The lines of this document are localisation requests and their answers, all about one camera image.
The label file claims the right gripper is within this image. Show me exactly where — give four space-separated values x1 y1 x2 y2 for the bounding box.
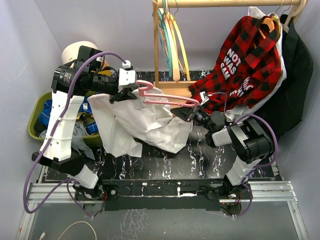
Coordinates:
170 100 213 132

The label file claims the pink hanger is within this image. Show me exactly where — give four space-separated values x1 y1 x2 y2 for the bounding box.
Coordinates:
136 80 200 108

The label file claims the white shirt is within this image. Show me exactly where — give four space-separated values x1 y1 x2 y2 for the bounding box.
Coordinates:
88 90 193 158

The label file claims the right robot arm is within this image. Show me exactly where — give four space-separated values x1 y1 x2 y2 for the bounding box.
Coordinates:
171 106 278 199

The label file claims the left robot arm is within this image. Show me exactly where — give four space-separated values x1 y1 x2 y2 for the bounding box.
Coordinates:
32 45 136 200

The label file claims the yellow hanger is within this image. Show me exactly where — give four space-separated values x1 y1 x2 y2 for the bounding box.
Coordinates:
167 10 191 81

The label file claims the red plaid shirt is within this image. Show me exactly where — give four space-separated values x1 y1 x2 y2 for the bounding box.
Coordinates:
188 16 282 114

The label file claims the orange wooden hanger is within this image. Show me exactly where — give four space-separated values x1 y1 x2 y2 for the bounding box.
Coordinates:
261 14 282 50

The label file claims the cream wooden hanger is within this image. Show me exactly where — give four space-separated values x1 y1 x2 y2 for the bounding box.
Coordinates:
282 0 308 33

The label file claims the wooden clothes rack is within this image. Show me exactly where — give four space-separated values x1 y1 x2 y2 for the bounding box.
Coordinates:
152 0 301 98

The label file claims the blue garment in basket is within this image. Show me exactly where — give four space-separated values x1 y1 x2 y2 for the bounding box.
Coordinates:
34 96 99 136

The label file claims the olive green laundry basket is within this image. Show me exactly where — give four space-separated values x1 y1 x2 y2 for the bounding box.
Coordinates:
27 91 103 147

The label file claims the grey garment in basket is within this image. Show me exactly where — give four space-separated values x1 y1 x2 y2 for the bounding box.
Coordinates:
39 121 95 161

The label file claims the round pastel drawer cabinet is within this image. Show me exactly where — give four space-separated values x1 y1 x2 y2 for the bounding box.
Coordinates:
61 41 99 65

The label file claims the black garment on rack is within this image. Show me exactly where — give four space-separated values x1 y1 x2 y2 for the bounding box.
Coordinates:
254 19 314 139

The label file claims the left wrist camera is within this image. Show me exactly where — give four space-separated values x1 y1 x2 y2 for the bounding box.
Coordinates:
118 60 137 92

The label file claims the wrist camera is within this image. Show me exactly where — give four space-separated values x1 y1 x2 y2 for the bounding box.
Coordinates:
118 60 137 92
199 91 213 106

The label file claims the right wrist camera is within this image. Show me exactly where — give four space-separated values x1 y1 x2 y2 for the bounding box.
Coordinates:
199 91 213 106

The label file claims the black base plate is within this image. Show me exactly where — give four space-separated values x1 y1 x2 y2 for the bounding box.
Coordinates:
98 179 253 211

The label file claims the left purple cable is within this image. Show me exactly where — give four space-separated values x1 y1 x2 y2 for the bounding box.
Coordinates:
22 51 128 218

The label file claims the aluminium frame rail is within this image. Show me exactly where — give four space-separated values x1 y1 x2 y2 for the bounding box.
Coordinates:
17 154 308 240

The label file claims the beige cable on floor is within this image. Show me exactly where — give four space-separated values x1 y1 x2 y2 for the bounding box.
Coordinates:
38 220 98 240

